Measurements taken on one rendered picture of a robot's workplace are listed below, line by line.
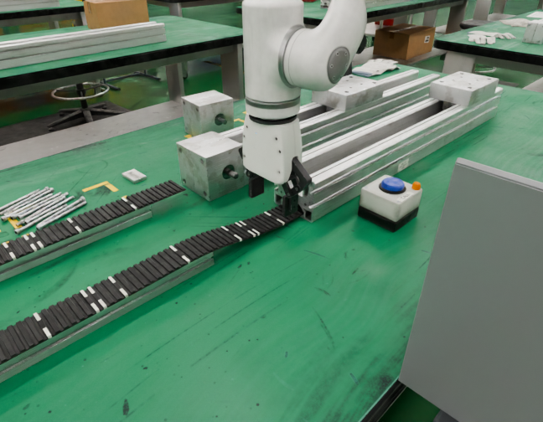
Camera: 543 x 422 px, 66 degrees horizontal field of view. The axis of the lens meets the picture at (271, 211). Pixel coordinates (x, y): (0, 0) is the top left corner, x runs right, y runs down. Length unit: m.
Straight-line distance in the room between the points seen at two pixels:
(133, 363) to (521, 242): 0.44
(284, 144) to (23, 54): 1.60
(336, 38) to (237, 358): 0.42
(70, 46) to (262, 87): 1.61
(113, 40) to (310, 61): 1.75
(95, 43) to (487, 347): 2.03
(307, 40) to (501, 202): 0.32
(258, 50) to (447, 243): 0.36
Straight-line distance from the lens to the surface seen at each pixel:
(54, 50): 2.15
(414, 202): 0.79
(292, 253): 0.70
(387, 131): 1.02
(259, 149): 0.68
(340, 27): 0.58
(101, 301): 0.61
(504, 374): 0.47
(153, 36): 2.37
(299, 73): 0.57
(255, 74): 0.62
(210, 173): 0.81
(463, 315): 0.44
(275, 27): 0.60
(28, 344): 0.59
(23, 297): 0.72
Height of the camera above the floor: 1.21
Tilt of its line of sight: 33 degrees down
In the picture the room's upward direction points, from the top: straight up
